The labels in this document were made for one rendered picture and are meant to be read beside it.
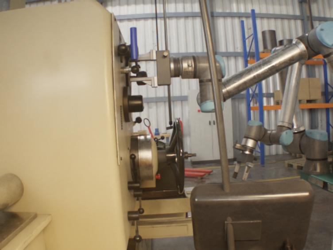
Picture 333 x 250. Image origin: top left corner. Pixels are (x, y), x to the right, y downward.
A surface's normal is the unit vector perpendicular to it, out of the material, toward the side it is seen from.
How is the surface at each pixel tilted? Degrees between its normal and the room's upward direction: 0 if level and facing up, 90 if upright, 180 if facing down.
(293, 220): 109
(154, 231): 90
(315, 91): 90
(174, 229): 90
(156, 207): 90
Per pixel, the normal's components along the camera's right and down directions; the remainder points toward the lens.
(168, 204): 0.04, 0.04
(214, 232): -0.19, 0.38
